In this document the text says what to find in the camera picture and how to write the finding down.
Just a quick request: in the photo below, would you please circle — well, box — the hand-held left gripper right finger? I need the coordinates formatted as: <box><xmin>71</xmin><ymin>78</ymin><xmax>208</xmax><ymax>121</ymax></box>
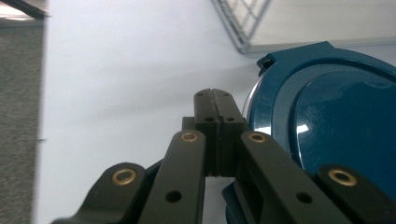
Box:
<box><xmin>214</xmin><ymin>88</ymin><xmax>250</xmax><ymax>178</ymax></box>

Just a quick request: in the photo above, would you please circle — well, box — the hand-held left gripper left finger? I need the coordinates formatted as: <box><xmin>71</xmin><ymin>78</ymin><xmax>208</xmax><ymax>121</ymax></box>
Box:
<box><xmin>181</xmin><ymin>89</ymin><xmax>219</xmax><ymax>178</ymax></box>

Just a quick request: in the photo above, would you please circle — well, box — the white wire basket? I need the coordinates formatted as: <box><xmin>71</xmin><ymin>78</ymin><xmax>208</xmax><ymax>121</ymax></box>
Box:
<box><xmin>210</xmin><ymin>0</ymin><xmax>396</xmax><ymax>54</ymax></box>

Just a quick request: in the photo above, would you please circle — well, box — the round dark teal lidded container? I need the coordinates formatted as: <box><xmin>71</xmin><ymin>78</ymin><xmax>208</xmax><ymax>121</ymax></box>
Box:
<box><xmin>221</xmin><ymin>41</ymin><xmax>396</xmax><ymax>224</ymax></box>

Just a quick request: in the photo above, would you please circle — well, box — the white table sheet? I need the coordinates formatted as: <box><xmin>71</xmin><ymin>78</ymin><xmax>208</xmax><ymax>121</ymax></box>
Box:
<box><xmin>32</xmin><ymin>0</ymin><xmax>396</xmax><ymax>224</ymax></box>

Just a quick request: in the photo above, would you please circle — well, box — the black frame post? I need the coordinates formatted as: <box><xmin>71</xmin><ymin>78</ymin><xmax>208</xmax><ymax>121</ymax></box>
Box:
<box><xmin>0</xmin><ymin>0</ymin><xmax>49</xmax><ymax>21</ymax></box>

